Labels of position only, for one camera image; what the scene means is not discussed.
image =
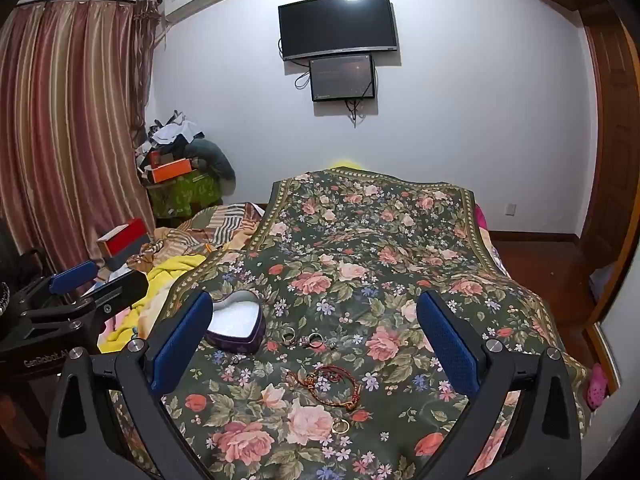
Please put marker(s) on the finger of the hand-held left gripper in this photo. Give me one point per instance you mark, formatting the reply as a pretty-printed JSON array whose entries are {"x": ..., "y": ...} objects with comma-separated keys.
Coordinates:
[
  {"x": 75, "y": 275},
  {"x": 120, "y": 290}
]

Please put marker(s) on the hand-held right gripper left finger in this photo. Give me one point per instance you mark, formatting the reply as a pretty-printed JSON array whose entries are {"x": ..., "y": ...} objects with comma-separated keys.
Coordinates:
[{"x": 182, "y": 340}]

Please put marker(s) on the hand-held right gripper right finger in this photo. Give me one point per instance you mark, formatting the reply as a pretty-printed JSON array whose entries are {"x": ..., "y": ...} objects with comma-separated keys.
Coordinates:
[{"x": 447, "y": 345}]

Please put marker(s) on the purple heart-shaped tin box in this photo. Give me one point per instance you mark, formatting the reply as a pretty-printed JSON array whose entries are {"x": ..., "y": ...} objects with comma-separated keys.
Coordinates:
[{"x": 235, "y": 315}]

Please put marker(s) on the red and white box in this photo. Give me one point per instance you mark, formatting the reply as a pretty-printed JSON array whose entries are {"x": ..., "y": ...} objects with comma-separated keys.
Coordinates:
[{"x": 125, "y": 240}]

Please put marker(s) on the yellow blanket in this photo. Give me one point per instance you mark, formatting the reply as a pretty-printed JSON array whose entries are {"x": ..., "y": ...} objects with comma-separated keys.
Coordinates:
[{"x": 170, "y": 272}]

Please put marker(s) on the small silver earring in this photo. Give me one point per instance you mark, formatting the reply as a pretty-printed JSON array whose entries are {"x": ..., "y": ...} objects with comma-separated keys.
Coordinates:
[{"x": 332, "y": 345}]

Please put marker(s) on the green patterned box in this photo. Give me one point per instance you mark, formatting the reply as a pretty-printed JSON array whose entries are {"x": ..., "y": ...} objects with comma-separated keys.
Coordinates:
[{"x": 187, "y": 192}]

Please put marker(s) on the striped patterned quilt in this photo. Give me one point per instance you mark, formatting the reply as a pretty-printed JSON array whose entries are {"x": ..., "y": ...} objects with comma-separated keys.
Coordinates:
[{"x": 220, "y": 225}]

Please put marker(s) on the floral blanket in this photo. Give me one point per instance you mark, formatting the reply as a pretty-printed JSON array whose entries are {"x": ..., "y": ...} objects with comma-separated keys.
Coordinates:
[{"x": 375, "y": 240}]

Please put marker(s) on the orange box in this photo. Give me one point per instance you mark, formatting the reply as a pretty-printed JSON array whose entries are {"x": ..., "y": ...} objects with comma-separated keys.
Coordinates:
[{"x": 170, "y": 171}]

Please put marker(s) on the pink blanket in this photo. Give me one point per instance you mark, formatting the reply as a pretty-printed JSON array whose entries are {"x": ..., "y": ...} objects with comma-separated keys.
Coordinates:
[{"x": 482, "y": 220}]

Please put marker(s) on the striped pink curtain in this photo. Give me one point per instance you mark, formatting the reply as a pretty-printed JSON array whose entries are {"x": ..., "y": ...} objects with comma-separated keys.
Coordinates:
[{"x": 70, "y": 125}]

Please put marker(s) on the pink slipper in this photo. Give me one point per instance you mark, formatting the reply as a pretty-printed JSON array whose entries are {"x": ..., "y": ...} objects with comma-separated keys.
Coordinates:
[{"x": 597, "y": 387}]

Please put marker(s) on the pile of clothes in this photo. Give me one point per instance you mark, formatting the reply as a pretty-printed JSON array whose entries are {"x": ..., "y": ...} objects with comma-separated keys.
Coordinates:
[{"x": 170, "y": 130}]

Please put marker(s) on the wooden door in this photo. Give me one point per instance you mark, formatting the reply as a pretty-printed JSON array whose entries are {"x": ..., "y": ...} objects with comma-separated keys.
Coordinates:
[{"x": 612, "y": 160}]

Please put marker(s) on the black metal frame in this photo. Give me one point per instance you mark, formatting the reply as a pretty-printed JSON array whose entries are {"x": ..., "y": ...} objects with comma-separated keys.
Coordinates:
[{"x": 35, "y": 255}]

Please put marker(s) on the small wall-mounted monitor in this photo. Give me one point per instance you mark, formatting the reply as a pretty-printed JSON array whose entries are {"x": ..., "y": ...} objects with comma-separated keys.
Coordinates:
[{"x": 342, "y": 77}]

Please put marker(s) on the wall-mounted television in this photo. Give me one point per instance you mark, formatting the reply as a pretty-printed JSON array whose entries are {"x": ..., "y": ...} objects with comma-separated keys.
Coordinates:
[{"x": 337, "y": 25}]

